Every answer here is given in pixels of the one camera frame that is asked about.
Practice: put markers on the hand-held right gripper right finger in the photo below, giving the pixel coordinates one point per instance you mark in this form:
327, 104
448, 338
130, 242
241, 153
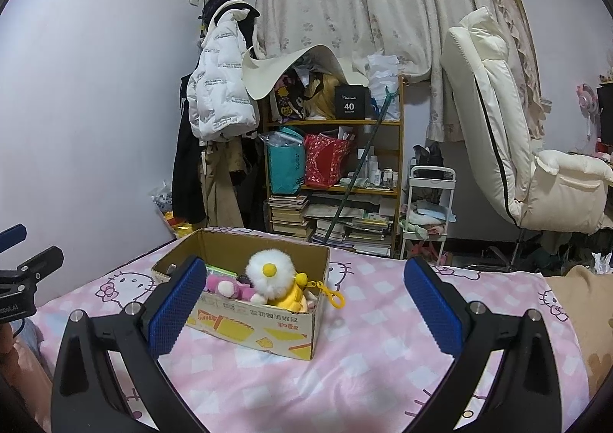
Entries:
431, 308

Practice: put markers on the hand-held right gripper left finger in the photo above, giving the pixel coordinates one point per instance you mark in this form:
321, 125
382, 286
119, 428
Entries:
175, 303

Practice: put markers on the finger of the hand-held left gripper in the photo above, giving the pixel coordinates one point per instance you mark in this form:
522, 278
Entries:
12, 237
43, 263

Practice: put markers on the pink plush toy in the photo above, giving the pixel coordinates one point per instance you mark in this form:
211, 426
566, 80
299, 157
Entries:
230, 289

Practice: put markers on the green tissue pack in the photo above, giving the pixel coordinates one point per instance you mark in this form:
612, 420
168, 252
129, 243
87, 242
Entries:
222, 271

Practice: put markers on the white fluffy plush toy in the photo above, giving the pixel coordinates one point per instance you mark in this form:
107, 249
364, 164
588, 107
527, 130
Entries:
261, 284

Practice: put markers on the printed cardboard box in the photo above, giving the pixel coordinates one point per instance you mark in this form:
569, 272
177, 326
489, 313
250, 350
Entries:
268, 332

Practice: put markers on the person's left forearm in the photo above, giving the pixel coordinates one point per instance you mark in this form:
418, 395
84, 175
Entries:
21, 366

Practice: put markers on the pink cartoon cat bed sheet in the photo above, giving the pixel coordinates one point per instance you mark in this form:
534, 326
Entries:
383, 366

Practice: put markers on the plastic bag of toys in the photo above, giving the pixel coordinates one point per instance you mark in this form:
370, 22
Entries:
167, 210

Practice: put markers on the pile of books and papers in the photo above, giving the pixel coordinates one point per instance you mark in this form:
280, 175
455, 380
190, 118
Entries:
359, 229

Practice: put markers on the beige coat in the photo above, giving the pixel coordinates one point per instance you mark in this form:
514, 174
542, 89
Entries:
220, 188

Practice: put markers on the white trolley cart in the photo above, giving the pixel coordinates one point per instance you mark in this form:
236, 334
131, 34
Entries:
431, 172

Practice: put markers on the black coat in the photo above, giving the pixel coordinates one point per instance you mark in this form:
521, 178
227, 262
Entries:
187, 164

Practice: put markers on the row of small bottles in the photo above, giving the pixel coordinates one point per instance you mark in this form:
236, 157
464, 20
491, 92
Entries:
380, 176

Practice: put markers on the stack of books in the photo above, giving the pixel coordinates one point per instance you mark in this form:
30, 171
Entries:
287, 217

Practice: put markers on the dark bag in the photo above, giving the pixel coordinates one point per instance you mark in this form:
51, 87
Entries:
428, 155

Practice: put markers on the green pole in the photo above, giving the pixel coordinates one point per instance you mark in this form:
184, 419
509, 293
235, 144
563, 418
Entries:
357, 164

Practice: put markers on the brown blanket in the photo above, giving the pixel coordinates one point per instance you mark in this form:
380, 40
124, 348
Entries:
594, 313

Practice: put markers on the teal bag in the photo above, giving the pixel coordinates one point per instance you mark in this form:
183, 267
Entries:
285, 164

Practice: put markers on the red patterned bag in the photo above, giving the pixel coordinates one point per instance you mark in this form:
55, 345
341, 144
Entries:
325, 160

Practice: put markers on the cream padded chair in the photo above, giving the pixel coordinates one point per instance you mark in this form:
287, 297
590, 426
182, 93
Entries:
498, 126

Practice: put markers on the wooden shelf rack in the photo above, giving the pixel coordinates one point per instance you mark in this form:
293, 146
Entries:
335, 122

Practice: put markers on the white puffer jacket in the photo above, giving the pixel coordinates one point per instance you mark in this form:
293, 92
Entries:
220, 88

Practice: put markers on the black box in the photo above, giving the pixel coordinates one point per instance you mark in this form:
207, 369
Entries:
352, 102

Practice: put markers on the white paper bag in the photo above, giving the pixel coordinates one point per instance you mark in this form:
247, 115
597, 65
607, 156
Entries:
383, 78

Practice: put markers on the black patterned bag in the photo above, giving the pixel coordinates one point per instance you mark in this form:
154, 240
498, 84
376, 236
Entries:
289, 97

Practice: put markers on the yellow plastic bag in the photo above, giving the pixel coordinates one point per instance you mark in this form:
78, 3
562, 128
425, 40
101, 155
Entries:
321, 97

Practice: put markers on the cream wide-brim hat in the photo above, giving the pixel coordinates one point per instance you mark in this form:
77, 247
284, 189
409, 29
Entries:
258, 78

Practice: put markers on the pink fan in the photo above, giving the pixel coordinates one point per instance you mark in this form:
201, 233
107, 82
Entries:
588, 102

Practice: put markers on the dark knit hat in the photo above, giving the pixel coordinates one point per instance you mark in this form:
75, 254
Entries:
220, 2

